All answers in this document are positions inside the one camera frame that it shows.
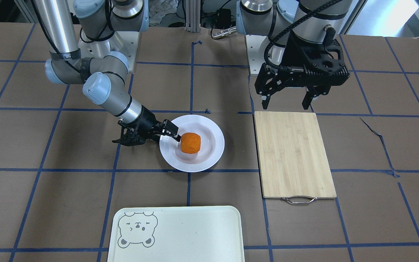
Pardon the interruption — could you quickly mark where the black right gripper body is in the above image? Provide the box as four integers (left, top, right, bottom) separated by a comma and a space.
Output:
112, 106, 163, 146

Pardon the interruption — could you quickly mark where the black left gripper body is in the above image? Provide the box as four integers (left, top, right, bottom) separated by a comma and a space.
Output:
277, 35, 350, 87

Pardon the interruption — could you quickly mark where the orange fruit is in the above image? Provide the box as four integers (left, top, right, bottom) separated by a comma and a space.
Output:
180, 132, 201, 154

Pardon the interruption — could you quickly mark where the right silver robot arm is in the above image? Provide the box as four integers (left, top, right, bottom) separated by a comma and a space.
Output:
32, 0, 181, 146

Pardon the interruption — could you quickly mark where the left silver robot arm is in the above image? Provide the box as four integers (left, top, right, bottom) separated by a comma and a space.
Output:
236, 0, 351, 110

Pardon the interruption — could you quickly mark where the cream tray with bear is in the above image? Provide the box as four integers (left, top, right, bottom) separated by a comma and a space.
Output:
107, 206, 245, 262

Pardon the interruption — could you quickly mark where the white round plate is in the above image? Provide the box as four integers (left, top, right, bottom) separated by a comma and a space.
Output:
159, 115, 225, 172

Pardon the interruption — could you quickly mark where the bamboo cutting board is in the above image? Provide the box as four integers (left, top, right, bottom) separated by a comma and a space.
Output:
254, 111, 336, 199

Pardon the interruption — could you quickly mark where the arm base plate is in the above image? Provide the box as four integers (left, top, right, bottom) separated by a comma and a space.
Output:
78, 31, 141, 73
246, 35, 285, 76

